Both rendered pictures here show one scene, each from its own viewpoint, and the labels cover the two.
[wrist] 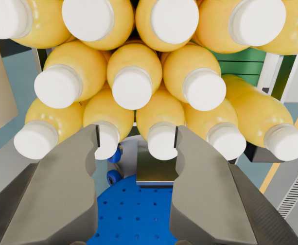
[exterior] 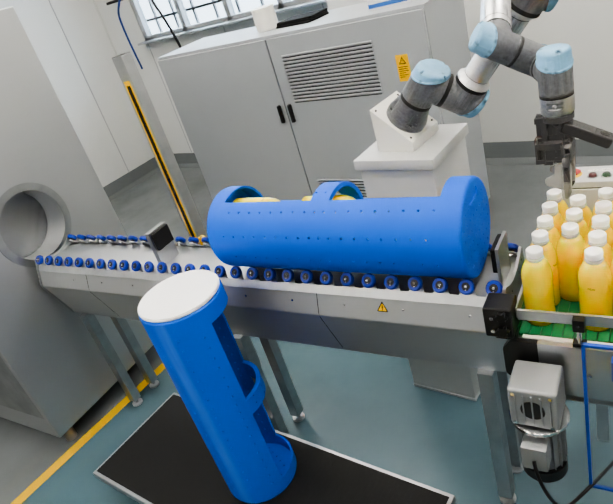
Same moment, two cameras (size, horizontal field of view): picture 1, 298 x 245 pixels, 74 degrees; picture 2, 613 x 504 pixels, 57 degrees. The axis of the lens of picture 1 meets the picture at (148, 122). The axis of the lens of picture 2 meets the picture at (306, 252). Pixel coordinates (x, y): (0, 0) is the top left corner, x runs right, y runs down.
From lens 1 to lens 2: 1.51 m
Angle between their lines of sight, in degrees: 50
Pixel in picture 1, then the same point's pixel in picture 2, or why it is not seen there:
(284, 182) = not seen: outside the picture
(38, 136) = (558, 193)
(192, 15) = (601, 220)
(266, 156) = (493, 298)
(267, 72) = (551, 340)
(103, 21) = (601, 206)
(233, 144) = (541, 234)
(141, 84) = (576, 212)
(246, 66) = (559, 328)
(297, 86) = (528, 380)
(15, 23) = (602, 193)
